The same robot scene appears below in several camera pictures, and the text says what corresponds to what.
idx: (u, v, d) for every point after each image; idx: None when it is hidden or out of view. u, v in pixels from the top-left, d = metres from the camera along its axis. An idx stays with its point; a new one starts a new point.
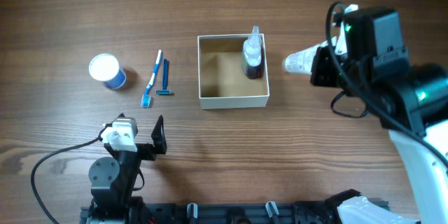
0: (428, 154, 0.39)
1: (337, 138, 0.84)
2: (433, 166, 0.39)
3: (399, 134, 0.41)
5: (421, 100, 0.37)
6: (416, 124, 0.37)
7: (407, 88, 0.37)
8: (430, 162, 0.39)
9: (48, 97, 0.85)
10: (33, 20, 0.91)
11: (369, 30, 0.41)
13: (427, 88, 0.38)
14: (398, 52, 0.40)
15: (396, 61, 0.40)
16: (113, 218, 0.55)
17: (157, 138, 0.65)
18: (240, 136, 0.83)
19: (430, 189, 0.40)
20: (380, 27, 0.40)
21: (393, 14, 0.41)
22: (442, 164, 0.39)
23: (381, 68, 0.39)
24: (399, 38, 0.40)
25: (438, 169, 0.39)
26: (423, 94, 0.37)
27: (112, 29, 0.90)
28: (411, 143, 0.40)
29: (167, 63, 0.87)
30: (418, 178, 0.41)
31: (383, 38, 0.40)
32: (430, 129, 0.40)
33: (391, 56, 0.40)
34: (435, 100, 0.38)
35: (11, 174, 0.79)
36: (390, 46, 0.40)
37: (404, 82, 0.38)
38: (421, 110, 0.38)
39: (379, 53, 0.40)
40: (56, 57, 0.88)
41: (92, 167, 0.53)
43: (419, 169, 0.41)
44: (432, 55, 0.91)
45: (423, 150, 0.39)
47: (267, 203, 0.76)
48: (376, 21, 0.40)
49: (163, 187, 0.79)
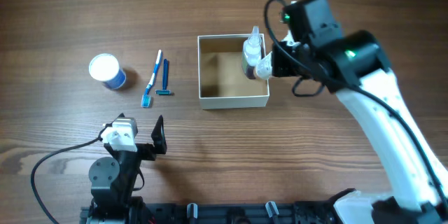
0: (366, 101, 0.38)
1: (338, 138, 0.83)
2: (374, 110, 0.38)
3: (340, 92, 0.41)
5: (354, 58, 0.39)
6: (353, 78, 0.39)
7: (339, 52, 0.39)
8: (370, 108, 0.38)
9: (48, 98, 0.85)
10: (35, 22, 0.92)
11: (302, 15, 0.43)
13: (357, 47, 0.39)
14: (331, 27, 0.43)
15: (330, 34, 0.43)
16: (113, 218, 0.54)
17: (157, 138, 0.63)
18: (240, 136, 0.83)
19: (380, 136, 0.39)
20: (311, 9, 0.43)
21: None
22: (381, 108, 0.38)
23: (317, 40, 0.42)
24: (329, 15, 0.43)
25: (379, 113, 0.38)
26: (353, 52, 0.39)
27: (113, 30, 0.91)
28: (351, 94, 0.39)
29: (167, 63, 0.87)
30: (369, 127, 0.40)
31: (313, 17, 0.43)
32: (365, 80, 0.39)
33: (325, 31, 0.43)
34: (367, 55, 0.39)
35: (11, 174, 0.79)
36: (323, 24, 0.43)
37: (335, 47, 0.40)
38: (355, 67, 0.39)
39: (314, 31, 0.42)
40: (57, 57, 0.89)
41: (92, 167, 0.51)
43: (365, 117, 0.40)
44: (431, 54, 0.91)
45: (361, 99, 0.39)
47: (267, 203, 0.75)
48: (305, 5, 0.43)
49: (163, 187, 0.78)
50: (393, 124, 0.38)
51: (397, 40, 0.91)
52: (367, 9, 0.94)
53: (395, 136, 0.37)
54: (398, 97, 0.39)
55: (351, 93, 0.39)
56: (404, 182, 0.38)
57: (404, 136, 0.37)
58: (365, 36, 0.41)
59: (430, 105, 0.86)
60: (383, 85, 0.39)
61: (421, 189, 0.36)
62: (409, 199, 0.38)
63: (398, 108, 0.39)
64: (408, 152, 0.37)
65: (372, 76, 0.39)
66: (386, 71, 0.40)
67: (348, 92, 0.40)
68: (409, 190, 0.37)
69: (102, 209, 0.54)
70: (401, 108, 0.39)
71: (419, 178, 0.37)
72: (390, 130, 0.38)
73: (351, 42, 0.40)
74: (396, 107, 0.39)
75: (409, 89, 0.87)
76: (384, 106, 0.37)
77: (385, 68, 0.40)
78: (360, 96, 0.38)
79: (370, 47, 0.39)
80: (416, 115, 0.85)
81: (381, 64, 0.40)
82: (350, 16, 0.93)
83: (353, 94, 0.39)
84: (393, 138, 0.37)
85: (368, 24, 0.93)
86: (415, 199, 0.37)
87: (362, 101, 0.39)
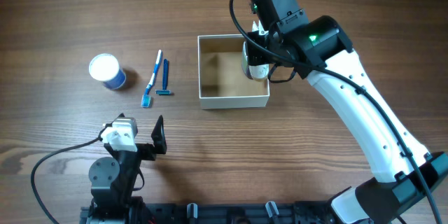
0: (334, 80, 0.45)
1: (337, 138, 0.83)
2: (343, 89, 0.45)
3: (310, 76, 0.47)
5: (314, 41, 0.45)
6: (316, 59, 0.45)
7: (302, 36, 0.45)
8: (338, 87, 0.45)
9: (48, 98, 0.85)
10: (36, 22, 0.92)
11: (269, 3, 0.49)
13: (318, 31, 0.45)
14: (296, 15, 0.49)
15: (296, 22, 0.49)
16: (113, 218, 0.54)
17: (157, 138, 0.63)
18: (239, 136, 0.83)
19: (351, 113, 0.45)
20: None
21: None
22: (348, 85, 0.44)
23: (283, 29, 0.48)
24: (295, 3, 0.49)
25: (346, 90, 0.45)
26: (315, 36, 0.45)
27: (112, 30, 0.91)
28: (318, 75, 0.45)
29: (167, 63, 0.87)
30: (341, 107, 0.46)
31: (279, 5, 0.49)
32: (330, 61, 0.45)
33: (290, 18, 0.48)
34: (329, 38, 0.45)
35: (11, 174, 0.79)
36: (289, 12, 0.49)
37: (299, 33, 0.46)
38: (316, 49, 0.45)
39: (281, 19, 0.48)
40: (57, 57, 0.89)
41: (92, 167, 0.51)
43: (337, 98, 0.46)
44: (431, 54, 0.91)
45: (330, 79, 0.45)
47: (267, 203, 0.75)
48: None
49: (163, 187, 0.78)
50: (360, 100, 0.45)
51: (397, 40, 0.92)
52: (367, 9, 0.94)
53: (362, 111, 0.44)
54: (362, 75, 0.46)
55: (320, 75, 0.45)
56: (374, 154, 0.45)
57: (371, 110, 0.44)
58: (327, 21, 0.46)
59: (430, 105, 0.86)
60: (348, 66, 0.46)
61: (390, 157, 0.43)
62: (381, 169, 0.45)
63: (363, 85, 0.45)
64: (374, 124, 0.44)
65: (337, 57, 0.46)
66: (348, 51, 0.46)
67: (316, 74, 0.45)
68: (379, 159, 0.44)
69: (102, 208, 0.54)
70: (366, 85, 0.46)
71: (390, 149, 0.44)
72: (359, 106, 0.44)
73: (313, 26, 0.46)
74: (362, 84, 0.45)
75: (409, 89, 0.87)
76: (351, 84, 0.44)
77: (348, 48, 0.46)
78: (328, 77, 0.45)
79: (331, 31, 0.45)
80: (416, 115, 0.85)
81: (344, 45, 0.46)
82: (351, 16, 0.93)
83: (320, 76, 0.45)
84: (362, 113, 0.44)
85: (368, 24, 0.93)
86: (387, 166, 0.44)
87: (330, 82, 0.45)
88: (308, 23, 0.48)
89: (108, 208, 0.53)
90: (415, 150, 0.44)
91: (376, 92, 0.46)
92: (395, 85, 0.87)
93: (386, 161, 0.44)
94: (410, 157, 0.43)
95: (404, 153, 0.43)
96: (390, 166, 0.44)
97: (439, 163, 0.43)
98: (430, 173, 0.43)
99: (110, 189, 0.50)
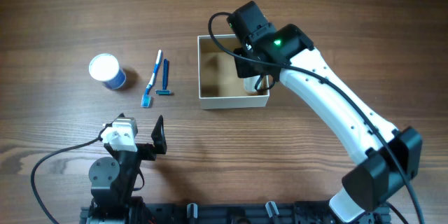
0: (297, 74, 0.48)
1: (337, 138, 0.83)
2: (307, 81, 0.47)
3: (281, 76, 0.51)
5: (279, 45, 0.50)
6: (283, 59, 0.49)
7: (268, 43, 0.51)
8: (304, 80, 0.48)
9: (48, 98, 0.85)
10: (35, 22, 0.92)
11: (240, 21, 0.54)
13: (283, 36, 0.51)
14: (265, 26, 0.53)
15: (266, 32, 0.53)
16: (113, 218, 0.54)
17: (157, 138, 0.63)
18: (240, 136, 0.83)
19: (318, 102, 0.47)
20: (246, 17, 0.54)
21: (252, 5, 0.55)
22: (310, 75, 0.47)
23: (255, 39, 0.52)
24: (263, 17, 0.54)
25: (311, 82, 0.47)
26: (279, 41, 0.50)
27: (112, 30, 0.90)
28: (285, 73, 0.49)
29: (167, 63, 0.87)
30: (311, 100, 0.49)
31: (250, 21, 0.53)
32: (294, 59, 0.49)
33: (260, 30, 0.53)
34: (292, 41, 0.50)
35: (11, 174, 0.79)
36: (259, 25, 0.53)
37: (267, 40, 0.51)
38: (283, 50, 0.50)
39: (252, 31, 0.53)
40: (57, 57, 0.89)
41: (92, 167, 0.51)
43: (304, 91, 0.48)
44: (431, 54, 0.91)
45: (294, 73, 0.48)
47: (267, 203, 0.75)
48: (241, 14, 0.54)
49: (163, 187, 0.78)
50: (324, 89, 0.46)
51: (398, 40, 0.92)
52: (367, 9, 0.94)
53: (327, 99, 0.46)
54: (326, 68, 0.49)
55: (286, 72, 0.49)
56: (346, 137, 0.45)
57: (335, 97, 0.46)
58: (291, 29, 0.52)
59: (430, 105, 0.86)
60: (311, 61, 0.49)
61: (358, 136, 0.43)
62: (353, 150, 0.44)
63: (326, 75, 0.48)
64: (339, 108, 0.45)
65: (300, 54, 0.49)
66: (311, 49, 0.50)
67: (284, 72, 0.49)
68: (350, 141, 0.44)
69: (102, 209, 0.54)
70: (329, 75, 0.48)
71: (357, 129, 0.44)
72: (323, 94, 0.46)
73: (278, 32, 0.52)
74: (325, 74, 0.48)
75: (409, 89, 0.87)
76: (311, 75, 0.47)
77: (310, 46, 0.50)
78: (292, 73, 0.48)
79: (294, 35, 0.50)
80: (416, 115, 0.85)
81: (306, 45, 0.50)
82: (351, 15, 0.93)
83: (286, 73, 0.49)
84: (326, 101, 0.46)
85: (368, 24, 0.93)
86: (357, 146, 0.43)
87: (295, 76, 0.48)
88: (276, 31, 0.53)
89: (108, 208, 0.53)
90: (383, 128, 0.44)
91: (341, 81, 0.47)
92: (395, 85, 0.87)
93: (355, 141, 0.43)
94: (377, 134, 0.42)
95: (370, 130, 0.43)
96: (358, 143, 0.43)
97: (409, 136, 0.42)
98: (402, 148, 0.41)
99: (110, 188, 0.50)
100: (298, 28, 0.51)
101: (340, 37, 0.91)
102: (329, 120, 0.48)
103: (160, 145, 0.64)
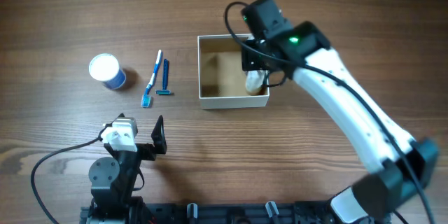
0: (313, 74, 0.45)
1: (337, 138, 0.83)
2: (324, 82, 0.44)
3: (295, 75, 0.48)
5: (296, 43, 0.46)
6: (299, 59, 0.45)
7: (285, 40, 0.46)
8: (320, 81, 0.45)
9: (49, 98, 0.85)
10: (36, 22, 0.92)
11: (254, 15, 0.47)
13: (298, 34, 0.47)
14: (282, 22, 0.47)
15: (283, 29, 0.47)
16: (113, 218, 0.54)
17: (157, 138, 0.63)
18: (240, 136, 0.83)
19: (333, 105, 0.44)
20: (262, 9, 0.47)
21: None
22: (327, 77, 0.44)
23: (271, 36, 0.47)
24: (279, 12, 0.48)
25: (327, 84, 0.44)
26: (295, 38, 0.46)
27: (112, 30, 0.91)
28: (300, 72, 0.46)
29: (167, 63, 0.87)
30: (325, 101, 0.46)
31: (266, 16, 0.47)
32: (310, 59, 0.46)
33: (276, 26, 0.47)
34: (309, 40, 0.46)
35: (11, 174, 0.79)
36: (275, 20, 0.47)
37: (283, 38, 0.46)
38: (299, 50, 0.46)
39: (267, 27, 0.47)
40: (57, 57, 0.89)
41: (92, 167, 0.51)
43: (319, 92, 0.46)
44: (431, 54, 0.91)
45: (309, 73, 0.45)
47: (267, 203, 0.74)
48: (257, 7, 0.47)
49: (163, 187, 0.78)
50: (341, 91, 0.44)
51: (398, 40, 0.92)
52: (367, 9, 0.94)
53: (344, 102, 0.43)
54: (343, 71, 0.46)
55: (302, 71, 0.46)
56: (361, 143, 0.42)
57: (353, 101, 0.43)
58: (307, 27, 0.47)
59: (430, 105, 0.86)
60: (329, 61, 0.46)
61: (374, 144, 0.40)
62: (368, 157, 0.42)
63: (344, 78, 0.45)
64: (356, 113, 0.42)
65: (317, 54, 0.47)
66: (328, 50, 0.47)
67: (298, 71, 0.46)
68: (365, 148, 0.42)
69: (103, 209, 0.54)
70: (346, 79, 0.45)
71: (374, 136, 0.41)
72: (339, 97, 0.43)
73: (295, 31, 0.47)
74: (341, 77, 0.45)
75: (409, 89, 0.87)
76: (329, 76, 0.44)
77: (327, 47, 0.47)
78: (309, 72, 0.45)
79: (310, 34, 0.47)
80: (416, 115, 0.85)
81: (323, 44, 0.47)
82: (351, 16, 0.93)
83: (302, 72, 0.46)
84: (343, 104, 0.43)
85: (369, 25, 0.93)
86: (373, 154, 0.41)
87: (311, 76, 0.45)
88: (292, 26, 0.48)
89: (108, 208, 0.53)
90: (400, 138, 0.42)
91: (359, 86, 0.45)
92: (395, 85, 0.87)
93: (371, 148, 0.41)
94: (395, 143, 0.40)
95: (388, 138, 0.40)
96: (374, 152, 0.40)
97: (425, 149, 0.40)
98: (417, 160, 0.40)
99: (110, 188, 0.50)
100: (315, 26, 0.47)
101: (340, 37, 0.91)
102: (342, 124, 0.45)
103: (160, 145, 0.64)
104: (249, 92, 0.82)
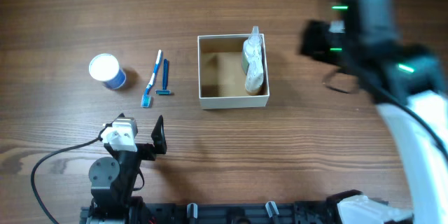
0: (416, 126, 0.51)
1: (337, 138, 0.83)
2: (422, 142, 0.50)
3: (384, 108, 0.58)
5: None
6: None
7: None
8: (419, 137, 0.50)
9: (49, 98, 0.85)
10: (36, 22, 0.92)
11: None
13: None
14: None
15: None
16: (113, 218, 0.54)
17: (157, 138, 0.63)
18: (240, 136, 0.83)
19: (419, 163, 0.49)
20: None
21: None
22: (430, 137, 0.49)
23: None
24: None
25: (425, 143, 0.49)
26: None
27: (112, 30, 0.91)
28: (400, 112, 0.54)
29: (167, 63, 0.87)
30: (408, 151, 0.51)
31: None
32: (415, 100, 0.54)
33: None
34: None
35: (11, 174, 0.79)
36: None
37: None
38: None
39: None
40: (57, 57, 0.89)
41: (92, 167, 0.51)
43: (407, 141, 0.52)
44: None
45: (412, 125, 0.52)
47: (267, 203, 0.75)
48: None
49: (163, 187, 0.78)
50: (436, 157, 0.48)
51: None
52: None
53: (433, 165, 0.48)
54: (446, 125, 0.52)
55: (404, 115, 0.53)
56: (428, 209, 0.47)
57: (441, 164, 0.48)
58: None
59: None
60: (435, 110, 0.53)
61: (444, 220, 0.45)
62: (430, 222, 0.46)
63: (442, 138, 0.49)
64: (439, 179, 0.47)
65: (427, 100, 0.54)
66: (437, 92, 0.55)
67: None
68: (430, 214, 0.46)
69: (102, 208, 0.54)
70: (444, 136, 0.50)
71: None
72: (430, 160, 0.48)
73: None
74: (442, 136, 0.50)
75: None
76: (431, 136, 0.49)
77: (435, 89, 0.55)
78: (412, 124, 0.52)
79: None
80: None
81: (434, 87, 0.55)
82: None
83: (404, 115, 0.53)
84: (430, 166, 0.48)
85: None
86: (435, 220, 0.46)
87: (414, 130, 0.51)
88: None
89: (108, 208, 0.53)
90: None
91: None
92: None
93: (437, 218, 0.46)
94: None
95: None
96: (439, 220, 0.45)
97: None
98: None
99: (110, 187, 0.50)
100: None
101: None
102: (412, 180, 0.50)
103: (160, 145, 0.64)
104: (248, 92, 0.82)
